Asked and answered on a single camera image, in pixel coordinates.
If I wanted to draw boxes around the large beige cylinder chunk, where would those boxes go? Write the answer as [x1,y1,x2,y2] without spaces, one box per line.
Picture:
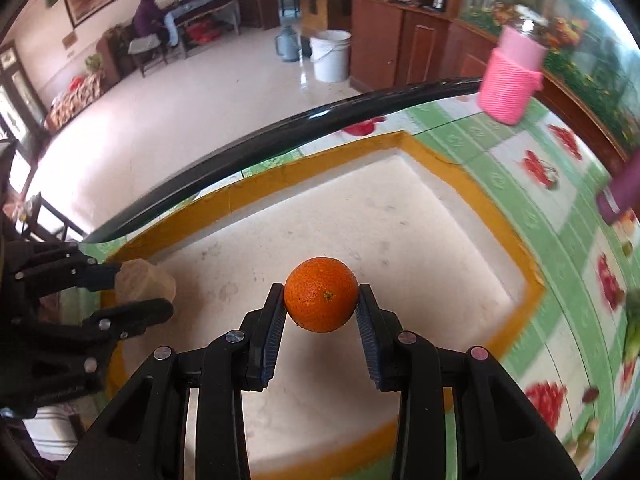
[114,259,177,304]

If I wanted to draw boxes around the orange mandarin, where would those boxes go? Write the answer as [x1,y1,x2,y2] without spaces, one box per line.
[284,257,358,333]

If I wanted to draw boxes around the green round fruit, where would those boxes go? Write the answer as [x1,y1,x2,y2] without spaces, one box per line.
[577,428,596,448]

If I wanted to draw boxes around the white foam tray yellow rim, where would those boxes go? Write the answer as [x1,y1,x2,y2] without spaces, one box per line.
[98,130,547,480]

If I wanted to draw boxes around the far red jujube date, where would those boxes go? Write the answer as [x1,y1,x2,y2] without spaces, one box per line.
[582,386,600,404]

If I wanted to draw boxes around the green bok choy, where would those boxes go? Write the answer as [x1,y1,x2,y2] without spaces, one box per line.
[623,289,640,365]

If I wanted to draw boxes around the seated person in purple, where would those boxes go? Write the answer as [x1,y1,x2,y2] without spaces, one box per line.
[132,0,178,49]

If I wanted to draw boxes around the purple thermos bottle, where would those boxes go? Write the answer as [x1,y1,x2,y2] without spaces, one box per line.
[596,150,640,226]

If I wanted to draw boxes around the pink jar with knit sleeve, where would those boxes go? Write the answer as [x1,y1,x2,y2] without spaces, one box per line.
[477,4,549,126]

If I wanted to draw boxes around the white plastic bucket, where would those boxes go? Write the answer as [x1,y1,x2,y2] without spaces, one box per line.
[310,29,352,84]

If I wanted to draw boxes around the wooden cabinet counter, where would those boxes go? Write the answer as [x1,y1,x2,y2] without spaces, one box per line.
[317,0,634,164]

